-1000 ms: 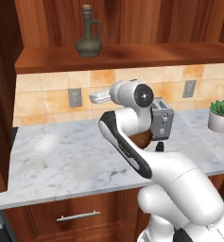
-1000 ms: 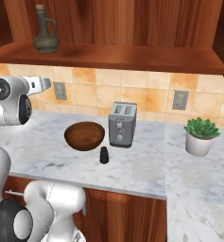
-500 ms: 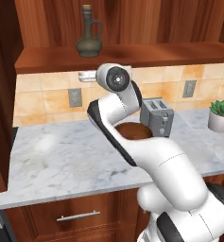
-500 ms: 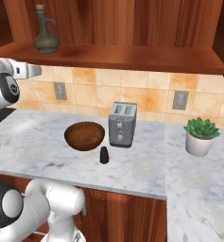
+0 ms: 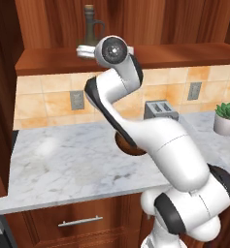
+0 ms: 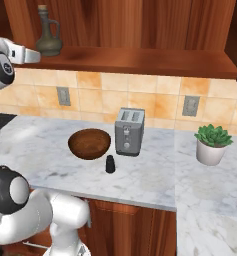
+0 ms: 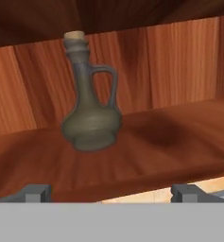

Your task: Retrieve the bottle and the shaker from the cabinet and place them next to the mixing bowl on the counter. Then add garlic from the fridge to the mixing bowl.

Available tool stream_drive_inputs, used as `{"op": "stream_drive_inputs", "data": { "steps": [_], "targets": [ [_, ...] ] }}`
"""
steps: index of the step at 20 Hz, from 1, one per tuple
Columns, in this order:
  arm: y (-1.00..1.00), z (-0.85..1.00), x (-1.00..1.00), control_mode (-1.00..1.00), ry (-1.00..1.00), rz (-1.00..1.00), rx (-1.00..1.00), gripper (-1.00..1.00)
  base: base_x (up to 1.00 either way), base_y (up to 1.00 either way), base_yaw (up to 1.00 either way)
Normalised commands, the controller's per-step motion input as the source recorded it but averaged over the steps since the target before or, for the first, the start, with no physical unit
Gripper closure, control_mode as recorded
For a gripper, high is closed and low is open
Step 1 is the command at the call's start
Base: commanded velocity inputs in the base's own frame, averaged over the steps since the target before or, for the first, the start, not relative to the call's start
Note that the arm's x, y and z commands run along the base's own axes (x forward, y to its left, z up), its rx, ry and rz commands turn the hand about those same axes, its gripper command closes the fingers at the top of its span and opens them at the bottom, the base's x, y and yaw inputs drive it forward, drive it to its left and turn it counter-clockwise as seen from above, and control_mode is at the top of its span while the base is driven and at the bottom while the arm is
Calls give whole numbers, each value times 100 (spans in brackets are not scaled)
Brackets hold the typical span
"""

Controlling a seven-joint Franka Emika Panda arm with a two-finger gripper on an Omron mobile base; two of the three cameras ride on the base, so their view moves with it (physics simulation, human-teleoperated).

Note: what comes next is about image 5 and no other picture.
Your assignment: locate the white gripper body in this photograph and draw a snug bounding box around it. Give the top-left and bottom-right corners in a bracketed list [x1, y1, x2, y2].
[76, 45, 136, 61]

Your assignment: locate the dark olive bottle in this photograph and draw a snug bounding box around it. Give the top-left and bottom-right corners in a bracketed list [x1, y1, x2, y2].
[82, 4, 107, 48]

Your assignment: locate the brown mixing bowl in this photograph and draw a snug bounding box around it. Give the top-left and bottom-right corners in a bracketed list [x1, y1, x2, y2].
[115, 132, 148, 157]

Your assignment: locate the silver toaster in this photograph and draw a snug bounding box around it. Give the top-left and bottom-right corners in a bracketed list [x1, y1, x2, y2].
[143, 99, 181, 122]

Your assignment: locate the dark wooden tall panel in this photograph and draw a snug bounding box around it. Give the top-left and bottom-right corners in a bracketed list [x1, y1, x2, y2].
[0, 0, 25, 199]

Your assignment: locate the green plant in white pot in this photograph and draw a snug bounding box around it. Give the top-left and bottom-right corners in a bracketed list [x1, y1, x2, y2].
[213, 102, 230, 137]

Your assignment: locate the wooden drawer front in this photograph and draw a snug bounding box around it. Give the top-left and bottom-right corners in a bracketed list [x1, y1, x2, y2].
[21, 195, 144, 248]

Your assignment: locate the grey wall outlet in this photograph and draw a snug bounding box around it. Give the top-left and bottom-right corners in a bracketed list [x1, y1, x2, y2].
[187, 81, 203, 102]
[69, 90, 85, 111]

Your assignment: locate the open wooden wall cabinet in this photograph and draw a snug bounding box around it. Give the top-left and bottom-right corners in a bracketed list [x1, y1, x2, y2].
[14, 0, 230, 78]

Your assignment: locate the silver drawer handle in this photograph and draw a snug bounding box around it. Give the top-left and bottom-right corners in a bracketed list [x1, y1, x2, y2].
[56, 215, 104, 229]

